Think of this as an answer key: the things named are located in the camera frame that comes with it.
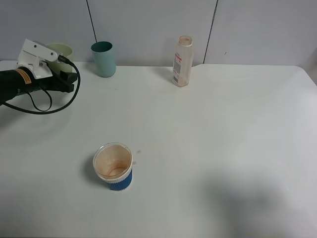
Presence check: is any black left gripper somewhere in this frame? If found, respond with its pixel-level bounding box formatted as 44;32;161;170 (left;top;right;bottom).
14;66;77;95

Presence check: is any clear plastic drink bottle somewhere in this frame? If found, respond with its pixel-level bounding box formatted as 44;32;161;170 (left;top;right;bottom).
173;36;194;87

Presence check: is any pale yellow plastic cup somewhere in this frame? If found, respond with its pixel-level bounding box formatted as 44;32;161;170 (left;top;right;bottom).
46;43;73;74

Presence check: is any teal plastic cup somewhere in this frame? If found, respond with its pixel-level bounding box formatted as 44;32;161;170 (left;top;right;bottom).
91;41;116;77

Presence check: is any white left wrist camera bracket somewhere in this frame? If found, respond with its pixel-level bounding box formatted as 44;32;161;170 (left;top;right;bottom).
16;39;62;79

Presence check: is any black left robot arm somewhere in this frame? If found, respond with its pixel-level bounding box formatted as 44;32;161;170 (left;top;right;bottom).
0;67;78;104

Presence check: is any glass cup with blue sleeve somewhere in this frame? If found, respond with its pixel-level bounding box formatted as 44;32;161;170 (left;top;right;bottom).
93;142;133;191

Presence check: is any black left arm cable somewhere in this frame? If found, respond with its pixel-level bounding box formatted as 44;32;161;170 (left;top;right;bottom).
0;56;81;115

